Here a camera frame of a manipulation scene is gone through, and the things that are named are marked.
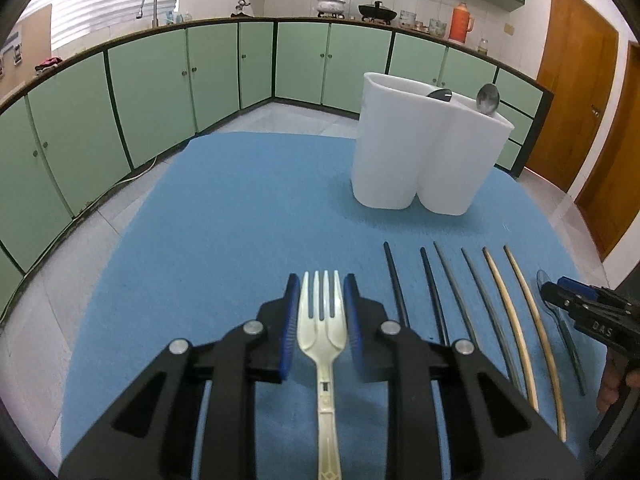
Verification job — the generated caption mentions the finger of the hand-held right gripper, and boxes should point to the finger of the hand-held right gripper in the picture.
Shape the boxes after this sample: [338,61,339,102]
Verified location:
[542,282,583,322]
[558,276,603,295]

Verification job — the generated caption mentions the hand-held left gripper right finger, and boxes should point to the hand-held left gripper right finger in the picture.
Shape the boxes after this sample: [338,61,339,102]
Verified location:
[343,273,586,480]

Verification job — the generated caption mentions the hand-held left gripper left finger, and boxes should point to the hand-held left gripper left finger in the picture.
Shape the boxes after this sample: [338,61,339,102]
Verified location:
[59,273,302,480]

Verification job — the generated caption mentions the wooden chopstick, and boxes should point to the wooden chopstick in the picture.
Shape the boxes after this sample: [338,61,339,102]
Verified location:
[503,245,568,443]
[482,246,540,412]

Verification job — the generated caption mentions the cream plastic fork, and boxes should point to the cream plastic fork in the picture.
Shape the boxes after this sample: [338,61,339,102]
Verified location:
[296,270,348,480]

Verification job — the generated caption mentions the clear plastic spoon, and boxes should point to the clear plastic spoon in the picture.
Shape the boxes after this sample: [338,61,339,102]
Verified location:
[536,269,587,397]

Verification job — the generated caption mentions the black chopstick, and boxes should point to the black chopstick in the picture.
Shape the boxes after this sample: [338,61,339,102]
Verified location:
[382,241,411,330]
[420,246,450,346]

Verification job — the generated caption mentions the grey chopstick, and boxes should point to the grey chopstick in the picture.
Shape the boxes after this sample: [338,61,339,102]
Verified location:
[461,247,525,395]
[433,240,480,345]

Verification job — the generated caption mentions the white utensil holder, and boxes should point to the white utensil holder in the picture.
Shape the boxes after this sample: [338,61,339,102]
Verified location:
[350,72,516,217]

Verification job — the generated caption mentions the person's right hand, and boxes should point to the person's right hand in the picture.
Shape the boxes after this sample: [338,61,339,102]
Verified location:
[597,359,627,415]

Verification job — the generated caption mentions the wooden door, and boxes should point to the wooden door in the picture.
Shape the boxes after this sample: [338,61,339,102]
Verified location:
[575,40,640,262]
[522,0,620,193]

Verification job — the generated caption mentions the blue table cloth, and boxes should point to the blue table cloth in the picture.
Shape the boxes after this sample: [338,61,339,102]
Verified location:
[60,131,608,480]

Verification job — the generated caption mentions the metal spoon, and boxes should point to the metal spoon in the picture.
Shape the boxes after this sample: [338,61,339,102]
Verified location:
[475,83,501,118]

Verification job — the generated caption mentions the green kitchen base cabinets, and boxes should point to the green kitchen base cabinets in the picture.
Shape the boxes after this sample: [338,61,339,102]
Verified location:
[0,16,553,311]

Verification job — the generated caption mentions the orange thermos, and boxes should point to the orange thermos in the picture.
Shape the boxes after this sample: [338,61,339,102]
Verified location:
[448,2,475,44]

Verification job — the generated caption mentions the black wok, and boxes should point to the black wok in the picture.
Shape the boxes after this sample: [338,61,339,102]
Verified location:
[358,2,399,24]

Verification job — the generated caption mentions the metal faucet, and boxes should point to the metal faucet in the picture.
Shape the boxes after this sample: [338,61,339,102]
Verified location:
[136,0,160,29]

